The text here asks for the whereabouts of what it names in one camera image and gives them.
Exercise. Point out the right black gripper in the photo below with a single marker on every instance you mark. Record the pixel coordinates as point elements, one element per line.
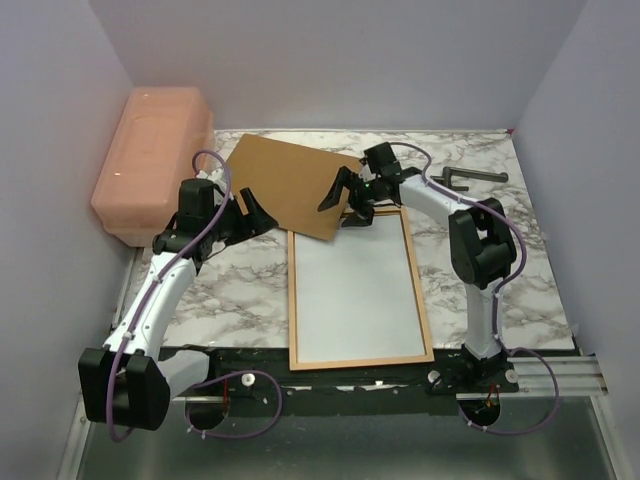
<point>348,179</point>

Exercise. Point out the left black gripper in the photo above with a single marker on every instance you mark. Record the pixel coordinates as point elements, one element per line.
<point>257,218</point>

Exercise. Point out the brown wooden picture frame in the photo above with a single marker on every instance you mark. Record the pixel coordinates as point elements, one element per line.
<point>291,310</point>

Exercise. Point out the brown frame backing board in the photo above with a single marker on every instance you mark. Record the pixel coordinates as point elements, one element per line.
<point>289,181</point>

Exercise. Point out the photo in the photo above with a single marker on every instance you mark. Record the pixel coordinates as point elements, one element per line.
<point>357,290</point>

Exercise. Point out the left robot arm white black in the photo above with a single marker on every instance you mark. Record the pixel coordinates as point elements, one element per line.
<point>125,382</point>

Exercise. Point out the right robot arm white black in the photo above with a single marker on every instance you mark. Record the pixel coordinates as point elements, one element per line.
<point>481,245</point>

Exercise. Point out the pink plastic storage box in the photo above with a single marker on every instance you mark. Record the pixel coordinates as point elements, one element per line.
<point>150,155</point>

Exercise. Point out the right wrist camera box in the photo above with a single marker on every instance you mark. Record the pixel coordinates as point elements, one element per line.
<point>365,173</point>

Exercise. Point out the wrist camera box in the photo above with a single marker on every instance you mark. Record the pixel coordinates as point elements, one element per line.
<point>217,176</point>
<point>365,173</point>

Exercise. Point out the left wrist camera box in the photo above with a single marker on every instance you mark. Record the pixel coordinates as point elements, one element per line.
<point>217,176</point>

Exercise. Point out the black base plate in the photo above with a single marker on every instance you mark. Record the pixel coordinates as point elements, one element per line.
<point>375,390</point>

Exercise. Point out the aluminium rail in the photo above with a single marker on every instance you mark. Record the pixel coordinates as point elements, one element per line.
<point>574,377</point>

